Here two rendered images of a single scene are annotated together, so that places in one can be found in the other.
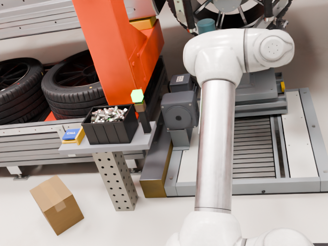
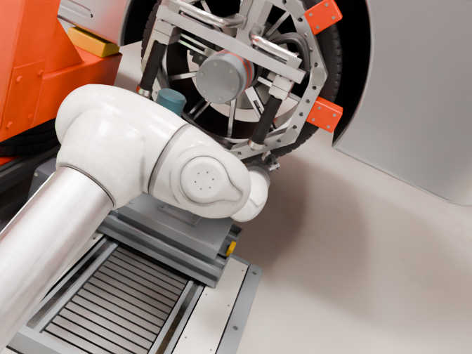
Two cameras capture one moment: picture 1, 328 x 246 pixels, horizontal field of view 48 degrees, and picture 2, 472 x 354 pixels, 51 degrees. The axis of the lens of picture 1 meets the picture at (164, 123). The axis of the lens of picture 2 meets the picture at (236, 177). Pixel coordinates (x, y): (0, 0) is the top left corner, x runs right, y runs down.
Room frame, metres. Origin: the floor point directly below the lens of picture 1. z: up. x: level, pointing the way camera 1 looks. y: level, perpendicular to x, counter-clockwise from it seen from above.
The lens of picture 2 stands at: (0.30, -0.21, 1.23)
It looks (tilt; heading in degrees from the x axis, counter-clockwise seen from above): 25 degrees down; 345
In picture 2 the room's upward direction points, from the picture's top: 25 degrees clockwise
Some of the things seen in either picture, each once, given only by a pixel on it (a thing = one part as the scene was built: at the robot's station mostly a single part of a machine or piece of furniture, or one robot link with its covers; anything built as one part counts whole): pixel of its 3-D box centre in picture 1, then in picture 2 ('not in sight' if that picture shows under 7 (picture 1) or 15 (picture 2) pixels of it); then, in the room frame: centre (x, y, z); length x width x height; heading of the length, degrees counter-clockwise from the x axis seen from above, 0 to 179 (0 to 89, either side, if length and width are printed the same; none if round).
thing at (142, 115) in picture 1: (142, 112); not in sight; (1.37, 0.08, 0.55); 0.03 x 0.03 x 0.21; 72
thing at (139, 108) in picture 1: (140, 106); not in sight; (1.37, 0.08, 0.59); 0.04 x 0.04 x 0.04; 72
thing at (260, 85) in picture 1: (239, 68); (190, 189); (1.97, -0.52, 0.32); 0.40 x 0.30 x 0.28; 72
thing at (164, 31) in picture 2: not in sight; (168, 30); (1.67, -0.24, 0.93); 0.09 x 0.05 x 0.05; 162
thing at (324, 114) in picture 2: not in sight; (324, 114); (1.72, -0.77, 0.85); 0.09 x 0.08 x 0.07; 72
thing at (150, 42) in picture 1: (135, 35); (67, 50); (1.93, 0.03, 0.69); 0.52 x 0.17 x 0.35; 162
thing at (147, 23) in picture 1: (141, 21); (94, 40); (2.10, -0.03, 0.70); 0.14 x 0.14 x 0.05; 72
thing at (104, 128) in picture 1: (110, 123); not in sight; (1.42, 0.23, 0.51); 0.20 x 0.14 x 0.13; 69
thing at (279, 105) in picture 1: (242, 95); (174, 228); (1.97, -0.52, 0.13); 0.50 x 0.36 x 0.10; 72
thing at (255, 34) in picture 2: not in sight; (279, 33); (1.66, -0.52, 1.03); 0.19 x 0.18 x 0.11; 162
